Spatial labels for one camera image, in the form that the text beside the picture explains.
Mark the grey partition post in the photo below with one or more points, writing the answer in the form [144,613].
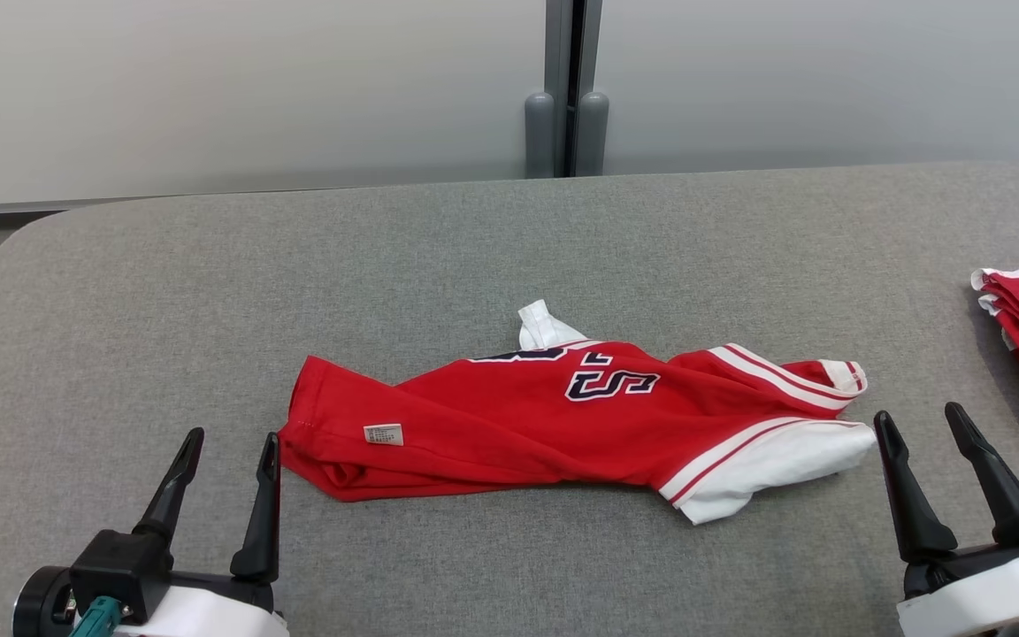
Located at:
[554,53]

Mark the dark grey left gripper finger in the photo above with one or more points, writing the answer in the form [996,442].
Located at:
[169,513]
[260,548]

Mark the red jersey with navy lettering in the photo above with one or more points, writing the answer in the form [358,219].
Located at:
[518,425]

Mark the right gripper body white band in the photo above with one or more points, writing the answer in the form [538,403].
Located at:
[987,593]

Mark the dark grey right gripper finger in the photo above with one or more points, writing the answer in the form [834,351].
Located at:
[1009,509]
[916,522]

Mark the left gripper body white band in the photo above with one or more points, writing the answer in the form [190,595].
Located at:
[209,615]

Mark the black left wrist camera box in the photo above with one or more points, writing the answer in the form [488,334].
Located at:
[120,566]

